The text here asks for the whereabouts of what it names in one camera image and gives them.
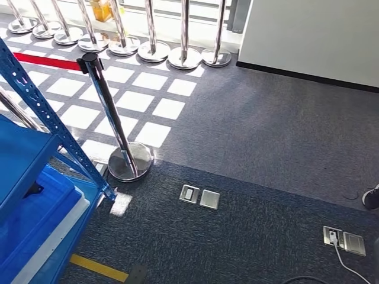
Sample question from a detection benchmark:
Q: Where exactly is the chrome stanchion post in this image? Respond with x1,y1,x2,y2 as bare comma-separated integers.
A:
77,51,140,179
0,86,48,134

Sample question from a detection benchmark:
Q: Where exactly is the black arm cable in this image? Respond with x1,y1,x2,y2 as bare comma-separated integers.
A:
281,276,329,284

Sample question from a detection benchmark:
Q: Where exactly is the white floor cable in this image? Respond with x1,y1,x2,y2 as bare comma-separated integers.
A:
328,231,372,284

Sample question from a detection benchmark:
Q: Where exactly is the black robot body plate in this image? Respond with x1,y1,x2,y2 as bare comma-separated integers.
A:
125,264,148,284

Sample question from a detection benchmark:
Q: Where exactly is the blue metal shelf rack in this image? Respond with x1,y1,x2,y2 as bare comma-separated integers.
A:
0,37,118,284

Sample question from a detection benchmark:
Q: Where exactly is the blue plastic crate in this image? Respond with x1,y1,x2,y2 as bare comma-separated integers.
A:
0,164,84,275

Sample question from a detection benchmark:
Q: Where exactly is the red barrier belt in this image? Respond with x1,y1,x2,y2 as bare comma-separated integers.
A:
13,51,82,72

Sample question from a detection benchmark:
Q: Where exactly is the black curved plastic part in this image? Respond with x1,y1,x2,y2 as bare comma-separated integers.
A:
23,182,45,199

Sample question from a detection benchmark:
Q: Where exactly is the yellow translucent container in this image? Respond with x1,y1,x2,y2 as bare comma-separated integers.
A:
90,0,115,22

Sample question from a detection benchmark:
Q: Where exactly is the steel floor socket box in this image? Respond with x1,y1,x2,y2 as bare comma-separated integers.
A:
322,225,367,257
178,184,221,211

